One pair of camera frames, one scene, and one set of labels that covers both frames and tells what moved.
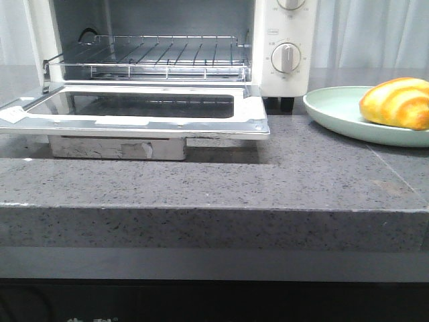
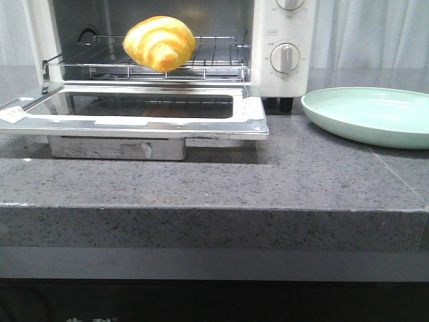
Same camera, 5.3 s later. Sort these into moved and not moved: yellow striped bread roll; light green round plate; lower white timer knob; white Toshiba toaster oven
Moved: yellow striped bread roll
Not moved: lower white timer knob; light green round plate; white Toshiba toaster oven
